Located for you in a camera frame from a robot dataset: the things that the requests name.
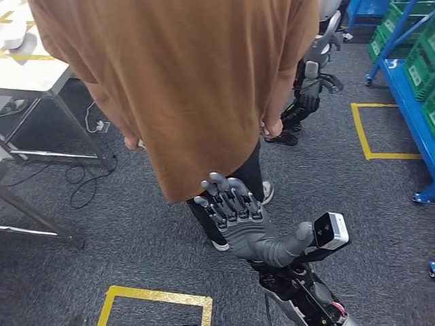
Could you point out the person's hand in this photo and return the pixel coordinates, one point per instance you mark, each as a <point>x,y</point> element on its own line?
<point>132,144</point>
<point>272,130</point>

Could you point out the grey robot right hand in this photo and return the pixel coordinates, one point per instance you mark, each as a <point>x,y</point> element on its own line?
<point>251,234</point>

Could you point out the person's forearm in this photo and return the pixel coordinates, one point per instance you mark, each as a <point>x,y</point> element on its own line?
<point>279,99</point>

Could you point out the white plastic part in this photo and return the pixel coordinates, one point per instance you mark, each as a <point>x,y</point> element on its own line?
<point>16,31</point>

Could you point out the metal floor socket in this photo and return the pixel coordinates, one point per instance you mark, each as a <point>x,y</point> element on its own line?
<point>103,127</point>

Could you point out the standing person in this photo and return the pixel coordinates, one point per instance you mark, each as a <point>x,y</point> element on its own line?
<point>186,90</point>

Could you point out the grey humanoid robot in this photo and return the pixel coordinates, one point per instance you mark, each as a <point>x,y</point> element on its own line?
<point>313,54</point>

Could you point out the steel side table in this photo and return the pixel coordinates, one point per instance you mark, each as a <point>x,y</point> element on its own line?
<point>34,74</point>

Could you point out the small blue metal cart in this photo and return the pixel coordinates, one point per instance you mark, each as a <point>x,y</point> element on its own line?
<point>370,8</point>

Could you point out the tall blue metal rack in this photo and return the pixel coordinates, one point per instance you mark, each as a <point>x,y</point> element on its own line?
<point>408,103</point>

